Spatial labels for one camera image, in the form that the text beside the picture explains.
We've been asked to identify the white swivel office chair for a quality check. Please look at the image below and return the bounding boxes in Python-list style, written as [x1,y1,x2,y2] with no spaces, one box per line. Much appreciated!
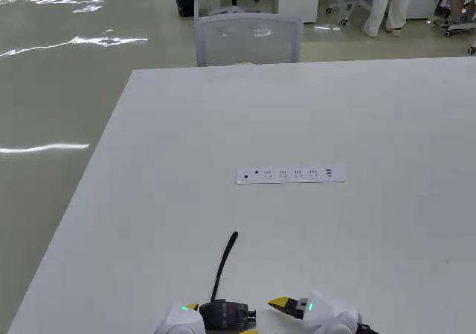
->
[325,0,377,28]

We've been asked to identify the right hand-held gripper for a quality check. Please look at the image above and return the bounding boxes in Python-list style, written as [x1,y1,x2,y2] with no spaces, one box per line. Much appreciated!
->
[255,288,364,334]

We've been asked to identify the grey mesh chair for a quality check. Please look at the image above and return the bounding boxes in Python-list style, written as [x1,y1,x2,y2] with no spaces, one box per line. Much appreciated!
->
[193,12,303,68]

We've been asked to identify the black tape measure with strap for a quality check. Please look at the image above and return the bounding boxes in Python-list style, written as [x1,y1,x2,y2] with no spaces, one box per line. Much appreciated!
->
[199,231,258,332]

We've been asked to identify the white built-in power strip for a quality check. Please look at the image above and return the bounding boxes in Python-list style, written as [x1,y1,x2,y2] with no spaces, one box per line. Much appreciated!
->
[234,166,346,185]

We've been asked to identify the white chair base with castors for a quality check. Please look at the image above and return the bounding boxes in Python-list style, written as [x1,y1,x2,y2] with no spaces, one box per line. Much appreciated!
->
[444,16,476,56]

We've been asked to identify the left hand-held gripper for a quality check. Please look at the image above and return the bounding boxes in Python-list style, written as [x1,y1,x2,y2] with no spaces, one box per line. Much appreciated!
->
[153,300,260,334]

